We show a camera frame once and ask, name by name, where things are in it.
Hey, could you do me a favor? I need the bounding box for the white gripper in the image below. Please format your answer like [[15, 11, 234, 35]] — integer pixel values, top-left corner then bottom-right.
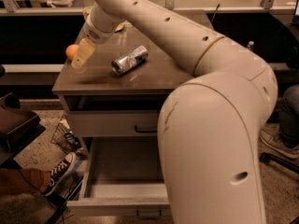
[[71, 14, 114, 69]]

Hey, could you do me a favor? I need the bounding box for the orange fruit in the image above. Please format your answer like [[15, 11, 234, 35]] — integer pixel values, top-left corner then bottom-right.
[[65, 44, 78, 60]]

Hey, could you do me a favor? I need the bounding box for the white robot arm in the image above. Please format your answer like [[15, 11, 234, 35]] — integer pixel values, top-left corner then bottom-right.
[[83, 0, 278, 224]]

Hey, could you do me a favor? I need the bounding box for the grey drawer cabinet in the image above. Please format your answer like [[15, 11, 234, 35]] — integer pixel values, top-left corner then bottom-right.
[[51, 9, 219, 218]]

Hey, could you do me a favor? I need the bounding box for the open bottom drawer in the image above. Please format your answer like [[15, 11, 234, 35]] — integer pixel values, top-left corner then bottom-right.
[[67, 136, 171, 219]]

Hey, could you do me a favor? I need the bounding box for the green chip bag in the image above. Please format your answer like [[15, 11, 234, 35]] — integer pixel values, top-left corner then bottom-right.
[[82, 6, 125, 33]]

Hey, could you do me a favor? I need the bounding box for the silver drink can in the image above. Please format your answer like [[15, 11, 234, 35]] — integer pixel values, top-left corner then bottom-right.
[[111, 46, 149, 76]]

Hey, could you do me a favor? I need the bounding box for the dark brown chair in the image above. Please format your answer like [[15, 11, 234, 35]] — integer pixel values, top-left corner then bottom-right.
[[0, 93, 45, 168]]

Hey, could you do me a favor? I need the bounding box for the black and white sneaker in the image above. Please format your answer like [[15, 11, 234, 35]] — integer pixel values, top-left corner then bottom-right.
[[43, 152, 77, 197]]

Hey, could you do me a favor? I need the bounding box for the brown trouser leg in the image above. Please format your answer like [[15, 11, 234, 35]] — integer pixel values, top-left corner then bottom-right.
[[0, 168, 50, 196]]

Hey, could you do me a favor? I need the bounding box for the clear water bottle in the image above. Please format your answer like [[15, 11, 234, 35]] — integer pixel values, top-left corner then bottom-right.
[[247, 41, 254, 51]]

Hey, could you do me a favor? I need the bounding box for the grey sneaker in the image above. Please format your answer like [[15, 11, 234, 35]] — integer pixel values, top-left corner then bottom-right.
[[260, 130, 299, 160]]

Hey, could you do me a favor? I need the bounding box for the black chair leg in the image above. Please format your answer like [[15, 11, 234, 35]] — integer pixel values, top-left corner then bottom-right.
[[259, 152, 299, 174]]

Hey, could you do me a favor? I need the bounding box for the wire basket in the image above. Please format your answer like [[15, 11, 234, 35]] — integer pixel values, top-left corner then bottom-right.
[[50, 119, 81, 153]]

